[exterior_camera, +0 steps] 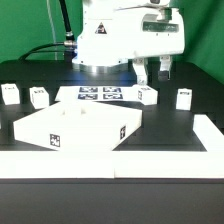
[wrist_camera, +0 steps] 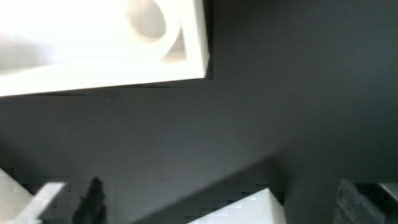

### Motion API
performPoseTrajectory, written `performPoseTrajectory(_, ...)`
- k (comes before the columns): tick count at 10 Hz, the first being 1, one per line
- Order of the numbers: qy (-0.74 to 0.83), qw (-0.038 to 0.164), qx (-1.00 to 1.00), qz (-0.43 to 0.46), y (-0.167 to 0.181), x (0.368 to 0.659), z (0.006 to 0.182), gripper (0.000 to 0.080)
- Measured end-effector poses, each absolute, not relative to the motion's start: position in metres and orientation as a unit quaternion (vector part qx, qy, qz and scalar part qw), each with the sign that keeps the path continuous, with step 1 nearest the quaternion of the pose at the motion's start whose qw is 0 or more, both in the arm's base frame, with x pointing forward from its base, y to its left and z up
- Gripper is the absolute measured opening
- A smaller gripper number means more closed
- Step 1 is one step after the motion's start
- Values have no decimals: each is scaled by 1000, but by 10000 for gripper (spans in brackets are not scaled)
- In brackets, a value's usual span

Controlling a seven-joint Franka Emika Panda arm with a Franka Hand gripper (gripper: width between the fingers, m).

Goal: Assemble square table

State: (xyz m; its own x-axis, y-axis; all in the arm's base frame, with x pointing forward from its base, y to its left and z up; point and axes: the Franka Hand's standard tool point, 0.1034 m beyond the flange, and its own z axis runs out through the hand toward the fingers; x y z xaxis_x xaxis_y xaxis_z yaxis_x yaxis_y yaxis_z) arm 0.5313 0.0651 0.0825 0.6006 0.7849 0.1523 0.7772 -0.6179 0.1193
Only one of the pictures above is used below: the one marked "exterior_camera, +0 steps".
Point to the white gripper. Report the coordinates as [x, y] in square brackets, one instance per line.
[158, 32]

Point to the white square table top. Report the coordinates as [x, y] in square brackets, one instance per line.
[79, 126]

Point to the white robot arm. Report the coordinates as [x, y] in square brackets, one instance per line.
[118, 33]

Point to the white sheet with markers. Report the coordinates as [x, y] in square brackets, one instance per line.
[96, 93]

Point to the white L-shaped fence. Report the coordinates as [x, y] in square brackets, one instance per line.
[123, 164]

